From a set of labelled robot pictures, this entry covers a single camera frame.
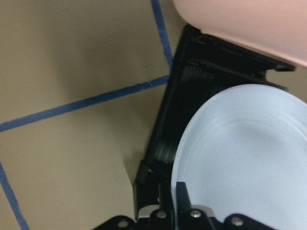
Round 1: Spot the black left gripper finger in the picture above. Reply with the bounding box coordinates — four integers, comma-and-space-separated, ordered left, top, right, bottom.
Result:
176, 182, 191, 212

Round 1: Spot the black plate rack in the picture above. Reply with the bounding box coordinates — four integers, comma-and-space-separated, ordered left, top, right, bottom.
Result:
133, 25, 295, 212

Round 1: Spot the blue plate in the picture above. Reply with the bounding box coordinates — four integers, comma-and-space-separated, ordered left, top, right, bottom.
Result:
171, 84, 307, 230

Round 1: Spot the pink plate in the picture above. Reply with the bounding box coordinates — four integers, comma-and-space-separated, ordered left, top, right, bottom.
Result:
173, 0, 307, 67

